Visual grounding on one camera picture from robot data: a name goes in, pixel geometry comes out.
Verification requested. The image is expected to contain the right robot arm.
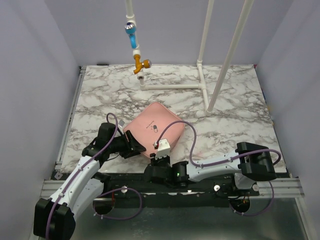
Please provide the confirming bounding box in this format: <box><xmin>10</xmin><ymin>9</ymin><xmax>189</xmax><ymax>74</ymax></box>
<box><xmin>143</xmin><ymin>141</ymin><xmax>282</xmax><ymax>188</ymax></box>

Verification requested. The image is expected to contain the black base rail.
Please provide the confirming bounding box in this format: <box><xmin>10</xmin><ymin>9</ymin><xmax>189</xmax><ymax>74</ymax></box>
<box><xmin>103</xmin><ymin>173</ymin><xmax>259</xmax><ymax>209</ymax></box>

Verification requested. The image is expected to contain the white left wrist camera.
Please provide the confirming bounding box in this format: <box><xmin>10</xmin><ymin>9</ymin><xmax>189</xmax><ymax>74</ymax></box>
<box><xmin>118</xmin><ymin>120</ymin><xmax>125</xmax><ymax>128</ymax></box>

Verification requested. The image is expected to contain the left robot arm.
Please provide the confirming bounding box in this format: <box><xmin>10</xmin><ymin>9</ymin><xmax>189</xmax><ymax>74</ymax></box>
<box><xmin>33</xmin><ymin>122</ymin><xmax>146</xmax><ymax>240</ymax></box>

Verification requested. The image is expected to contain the pink medicine kit case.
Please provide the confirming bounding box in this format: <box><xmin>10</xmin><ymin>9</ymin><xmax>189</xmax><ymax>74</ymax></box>
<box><xmin>123</xmin><ymin>102</ymin><xmax>181</xmax><ymax>158</ymax></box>

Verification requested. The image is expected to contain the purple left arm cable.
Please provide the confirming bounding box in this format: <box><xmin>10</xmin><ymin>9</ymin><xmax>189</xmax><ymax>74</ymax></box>
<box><xmin>44</xmin><ymin>112</ymin><xmax>143</xmax><ymax>238</ymax></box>

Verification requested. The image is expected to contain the blue valve handle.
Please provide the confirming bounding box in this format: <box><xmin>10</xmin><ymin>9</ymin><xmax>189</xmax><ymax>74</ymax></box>
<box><xmin>124</xmin><ymin>21</ymin><xmax>138</xmax><ymax>49</ymax></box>

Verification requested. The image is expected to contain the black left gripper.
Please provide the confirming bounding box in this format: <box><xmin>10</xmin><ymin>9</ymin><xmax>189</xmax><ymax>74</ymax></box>
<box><xmin>108</xmin><ymin>130</ymin><xmax>146</xmax><ymax>159</ymax></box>

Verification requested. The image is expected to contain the orange brass faucet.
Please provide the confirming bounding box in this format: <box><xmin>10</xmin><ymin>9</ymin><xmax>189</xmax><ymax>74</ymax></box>
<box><xmin>133</xmin><ymin>54</ymin><xmax>152</xmax><ymax>75</ymax></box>

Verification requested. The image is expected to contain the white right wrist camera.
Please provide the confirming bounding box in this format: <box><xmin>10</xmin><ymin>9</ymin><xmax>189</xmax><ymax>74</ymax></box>
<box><xmin>153</xmin><ymin>138</ymin><xmax>171</xmax><ymax>160</ymax></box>

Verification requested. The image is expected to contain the white PVC pipe frame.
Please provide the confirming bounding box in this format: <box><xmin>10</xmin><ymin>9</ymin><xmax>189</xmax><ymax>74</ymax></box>
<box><xmin>125</xmin><ymin>0</ymin><xmax>254</xmax><ymax>116</ymax></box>

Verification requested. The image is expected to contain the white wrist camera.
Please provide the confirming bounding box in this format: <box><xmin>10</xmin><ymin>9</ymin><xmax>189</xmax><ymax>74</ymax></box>
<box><xmin>153</xmin><ymin>138</ymin><xmax>171</xmax><ymax>160</ymax></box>
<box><xmin>118</xmin><ymin>120</ymin><xmax>125</xmax><ymax>128</ymax></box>

